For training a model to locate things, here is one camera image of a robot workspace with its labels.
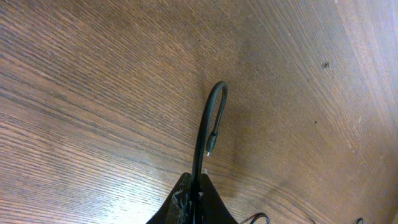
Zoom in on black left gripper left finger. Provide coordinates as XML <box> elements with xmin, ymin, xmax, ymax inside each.
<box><xmin>147</xmin><ymin>172</ymin><xmax>191</xmax><ymax>224</ymax></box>

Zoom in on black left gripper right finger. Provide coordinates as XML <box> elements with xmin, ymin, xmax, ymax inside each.
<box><xmin>197</xmin><ymin>174</ymin><xmax>237</xmax><ymax>224</ymax></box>

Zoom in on separated black cable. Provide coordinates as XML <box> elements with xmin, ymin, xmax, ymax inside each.
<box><xmin>190</xmin><ymin>80</ymin><xmax>229</xmax><ymax>194</ymax></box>
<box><xmin>239</xmin><ymin>212</ymin><xmax>271</xmax><ymax>224</ymax></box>

